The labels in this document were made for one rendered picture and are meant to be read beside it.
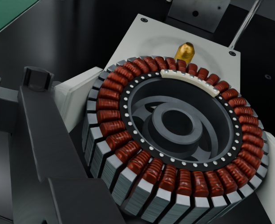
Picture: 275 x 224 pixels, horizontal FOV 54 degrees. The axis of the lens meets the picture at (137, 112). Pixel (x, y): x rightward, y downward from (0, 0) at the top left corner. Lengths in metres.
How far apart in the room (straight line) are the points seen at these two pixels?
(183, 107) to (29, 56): 0.19
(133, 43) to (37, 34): 0.11
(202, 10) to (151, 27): 0.09
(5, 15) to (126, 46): 0.17
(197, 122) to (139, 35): 0.20
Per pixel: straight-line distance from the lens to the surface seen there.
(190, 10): 0.43
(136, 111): 0.18
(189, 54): 0.31
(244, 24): 0.38
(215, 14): 0.43
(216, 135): 0.19
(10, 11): 0.41
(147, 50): 0.33
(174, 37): 0.37
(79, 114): 0.16
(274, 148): 0.17
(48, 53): 0.31
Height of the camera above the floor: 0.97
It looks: 47 degrees down
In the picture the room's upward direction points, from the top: 21 degrees clockwise
